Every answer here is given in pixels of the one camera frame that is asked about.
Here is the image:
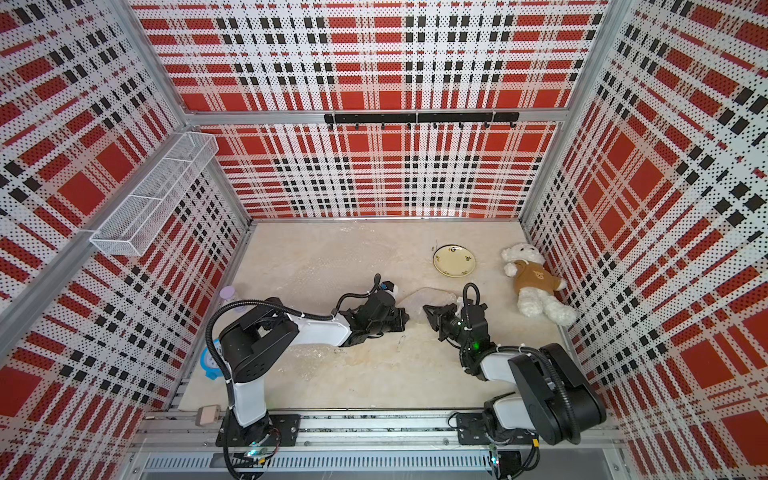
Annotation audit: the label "black wall hook rail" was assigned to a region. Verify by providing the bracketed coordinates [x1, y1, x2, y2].
[324, 111, 521, 128]

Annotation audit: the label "small beige box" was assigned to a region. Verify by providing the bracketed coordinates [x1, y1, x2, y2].
[195, 405, 220, 427]

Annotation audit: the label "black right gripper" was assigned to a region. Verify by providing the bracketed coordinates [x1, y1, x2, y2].
[423, 304, 471, 352]

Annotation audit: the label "cream dinner plate black characters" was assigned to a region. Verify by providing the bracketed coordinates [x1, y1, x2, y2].
[432, 244, 477, 278]

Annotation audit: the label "white wire mesh shelf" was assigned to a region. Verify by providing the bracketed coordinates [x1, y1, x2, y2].
[90, 132, 218, 257]

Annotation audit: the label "blue alarm clock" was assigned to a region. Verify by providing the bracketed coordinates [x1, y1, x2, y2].
[199, 347, 223, 380]

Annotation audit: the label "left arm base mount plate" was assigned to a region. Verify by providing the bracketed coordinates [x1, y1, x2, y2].
[215, 414, 301, 447]

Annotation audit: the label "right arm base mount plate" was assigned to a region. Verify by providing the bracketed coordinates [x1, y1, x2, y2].
[447, 412, 537, 446]

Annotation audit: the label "white teddy bear brown shirt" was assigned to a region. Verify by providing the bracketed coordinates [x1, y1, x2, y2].
[501, 243, 577, 328]

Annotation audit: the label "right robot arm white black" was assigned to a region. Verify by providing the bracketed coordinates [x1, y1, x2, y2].
[423, 283, 607, 445]

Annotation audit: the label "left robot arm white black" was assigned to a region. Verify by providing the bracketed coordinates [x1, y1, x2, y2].
[204, 291, 409, 447]

